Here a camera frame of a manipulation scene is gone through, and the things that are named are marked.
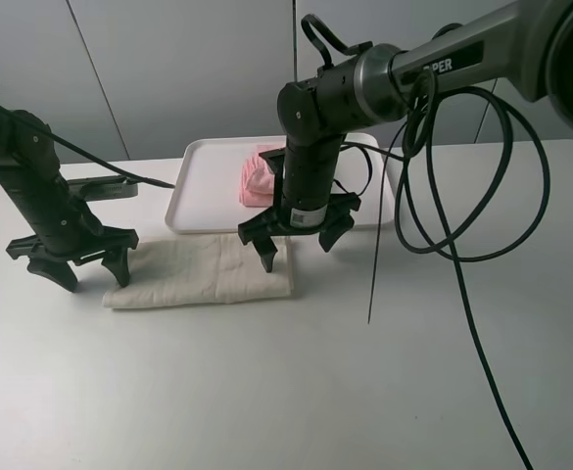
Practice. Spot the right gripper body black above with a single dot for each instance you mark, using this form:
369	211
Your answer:
307	203

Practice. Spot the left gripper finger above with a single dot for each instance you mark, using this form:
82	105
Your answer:
59	273
116	261

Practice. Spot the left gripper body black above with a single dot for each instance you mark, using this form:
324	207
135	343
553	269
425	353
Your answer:
64	228

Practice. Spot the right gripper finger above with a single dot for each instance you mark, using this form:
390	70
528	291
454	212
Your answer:
266	250
332	232

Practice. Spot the cream white towel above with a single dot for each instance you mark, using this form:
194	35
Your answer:
201	269

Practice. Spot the pink towel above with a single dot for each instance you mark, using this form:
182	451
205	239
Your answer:
257	181

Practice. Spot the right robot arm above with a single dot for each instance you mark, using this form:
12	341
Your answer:
529	43

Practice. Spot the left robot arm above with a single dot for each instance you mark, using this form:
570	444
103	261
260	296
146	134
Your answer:
25	145

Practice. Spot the white plastic tray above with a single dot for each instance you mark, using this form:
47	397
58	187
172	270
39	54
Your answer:
205	197

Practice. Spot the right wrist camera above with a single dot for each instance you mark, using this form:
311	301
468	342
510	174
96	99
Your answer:
275	161

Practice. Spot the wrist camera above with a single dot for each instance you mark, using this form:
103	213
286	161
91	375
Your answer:
275	161
103	188

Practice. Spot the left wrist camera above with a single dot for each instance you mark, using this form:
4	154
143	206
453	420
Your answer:
103	188

